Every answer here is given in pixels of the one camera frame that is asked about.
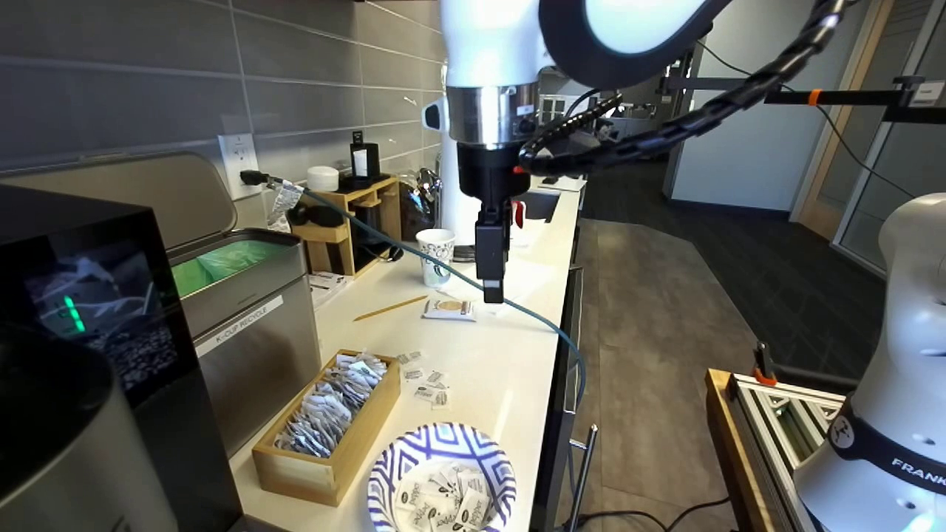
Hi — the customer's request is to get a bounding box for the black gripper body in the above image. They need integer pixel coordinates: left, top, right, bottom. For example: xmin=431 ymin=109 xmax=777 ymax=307
xmin=453 ymin=143 xmax=531 ymax=230

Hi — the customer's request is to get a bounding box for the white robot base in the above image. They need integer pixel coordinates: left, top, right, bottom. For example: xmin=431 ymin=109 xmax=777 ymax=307
xmin=794 ymin=189 xmax=946 ymax=532

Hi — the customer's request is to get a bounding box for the blue white patterned paper plate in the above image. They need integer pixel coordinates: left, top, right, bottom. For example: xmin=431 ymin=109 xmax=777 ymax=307
xmin=363 ymin=420 xmax=521 ymax=532

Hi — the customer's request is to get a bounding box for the white paper cup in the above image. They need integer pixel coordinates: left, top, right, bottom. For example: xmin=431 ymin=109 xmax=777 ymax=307
xmin=415 ymin=226 xmax=459 ymax=291

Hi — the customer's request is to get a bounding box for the black sink tray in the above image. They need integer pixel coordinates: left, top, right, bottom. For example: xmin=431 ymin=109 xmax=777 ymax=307
xmin=517 ymin=189 xmax=564 ymax=226

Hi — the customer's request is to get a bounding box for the dark utensil holder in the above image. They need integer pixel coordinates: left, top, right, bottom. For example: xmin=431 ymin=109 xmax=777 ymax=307
xmin=404 ymin=162 xmax=444 ymax=220

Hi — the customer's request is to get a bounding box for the wooden stirrer stick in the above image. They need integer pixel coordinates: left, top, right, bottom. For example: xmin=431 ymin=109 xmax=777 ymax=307
xmin=352 ymin=292 xmax=431 ymax=325

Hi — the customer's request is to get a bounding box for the black bottle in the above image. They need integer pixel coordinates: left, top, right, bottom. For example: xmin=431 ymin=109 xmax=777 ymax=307
xmin=345 ymin=128 xmax=385 ymax=192

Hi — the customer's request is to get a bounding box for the wooden shelf organizer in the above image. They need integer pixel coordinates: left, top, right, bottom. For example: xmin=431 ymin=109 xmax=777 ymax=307
xmin=289 ymin=174 xmax=407 ymax=278

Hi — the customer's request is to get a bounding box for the white jar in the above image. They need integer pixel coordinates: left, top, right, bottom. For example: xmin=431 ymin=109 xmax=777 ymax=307
xmin=305 ymin=162 xmax=342 ymax=199

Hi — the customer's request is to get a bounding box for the grey counter cabinet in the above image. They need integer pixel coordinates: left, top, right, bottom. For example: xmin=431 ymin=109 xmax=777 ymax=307
xmin=528 ymin=210 xmax=593 ymax=532

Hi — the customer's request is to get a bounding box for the stainless steel appliance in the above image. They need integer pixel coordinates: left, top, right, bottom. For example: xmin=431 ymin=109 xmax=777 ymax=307
xmin=166 ymin=229 xmax=323 ymax=459

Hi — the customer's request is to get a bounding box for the wooden sachet box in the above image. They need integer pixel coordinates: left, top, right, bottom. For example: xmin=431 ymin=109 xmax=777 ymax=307
xmin=252 ymin=346 xmax=407 ymax=511

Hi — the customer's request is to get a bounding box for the beige appliance lid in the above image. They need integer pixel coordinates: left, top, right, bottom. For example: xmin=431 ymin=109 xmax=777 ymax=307
xmin=0 ymin=151 xmax=240 ymax=260

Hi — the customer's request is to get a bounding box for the black coffee machine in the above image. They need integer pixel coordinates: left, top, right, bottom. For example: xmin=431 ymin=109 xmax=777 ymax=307
xmin=0 ymin=180 xmax=246 ymax=532

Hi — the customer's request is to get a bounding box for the black metal boom bar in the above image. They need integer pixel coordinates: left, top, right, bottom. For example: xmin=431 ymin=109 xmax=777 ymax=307
xmin=689 ymin=75 xmax=946 ymax=128

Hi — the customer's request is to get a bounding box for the grey round container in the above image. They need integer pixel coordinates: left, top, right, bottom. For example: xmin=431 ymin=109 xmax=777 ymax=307
xmin=0 ymin=324 xmax=180 ymax=532

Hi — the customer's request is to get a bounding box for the dark cabinet handle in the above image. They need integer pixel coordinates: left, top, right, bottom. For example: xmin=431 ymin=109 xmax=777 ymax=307
xmin=564 ymin=424 xmax=602 ymax=532

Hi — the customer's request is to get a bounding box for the white wall outlet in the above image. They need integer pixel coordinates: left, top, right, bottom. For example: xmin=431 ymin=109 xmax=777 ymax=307
xmin=216 ymin=130 xmax=262 ymax=201

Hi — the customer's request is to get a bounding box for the black corrugated cable conduit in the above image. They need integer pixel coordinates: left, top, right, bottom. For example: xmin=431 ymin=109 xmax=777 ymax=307
xmin=511 ymin=0 xmax=851 ymax=171

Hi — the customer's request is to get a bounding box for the wooden door frame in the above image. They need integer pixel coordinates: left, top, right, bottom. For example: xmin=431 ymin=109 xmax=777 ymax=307
xmin=787 ymin=0 xmax=895 ymax=242

